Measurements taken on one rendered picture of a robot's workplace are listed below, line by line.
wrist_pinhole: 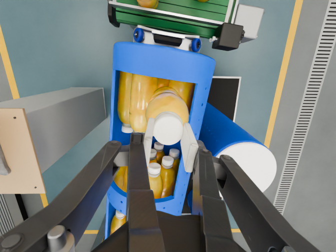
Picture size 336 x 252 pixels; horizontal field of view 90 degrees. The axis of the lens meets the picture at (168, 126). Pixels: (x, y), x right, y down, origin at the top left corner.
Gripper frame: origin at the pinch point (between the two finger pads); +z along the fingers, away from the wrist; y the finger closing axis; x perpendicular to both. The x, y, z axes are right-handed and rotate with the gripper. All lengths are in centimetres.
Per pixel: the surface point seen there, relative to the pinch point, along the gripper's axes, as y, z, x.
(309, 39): 121, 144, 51
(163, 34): -3.2, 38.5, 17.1
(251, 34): 31, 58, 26
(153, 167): -0.7, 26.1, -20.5
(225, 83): 52, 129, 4
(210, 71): 9.8, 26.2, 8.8
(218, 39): 15, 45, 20
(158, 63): -2.9, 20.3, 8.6
